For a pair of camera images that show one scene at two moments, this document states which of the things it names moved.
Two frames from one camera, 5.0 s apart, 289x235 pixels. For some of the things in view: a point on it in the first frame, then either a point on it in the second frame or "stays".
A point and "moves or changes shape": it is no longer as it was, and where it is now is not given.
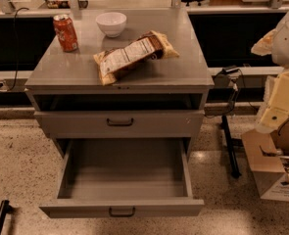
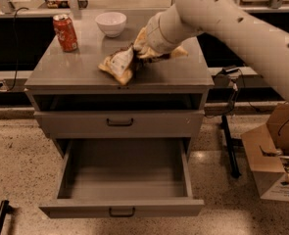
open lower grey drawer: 123,178 stays
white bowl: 111,23 stays
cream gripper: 288,43 → 153,33
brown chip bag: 146,49 moves or changes shape
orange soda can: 66,30 stays
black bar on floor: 4,209 stays
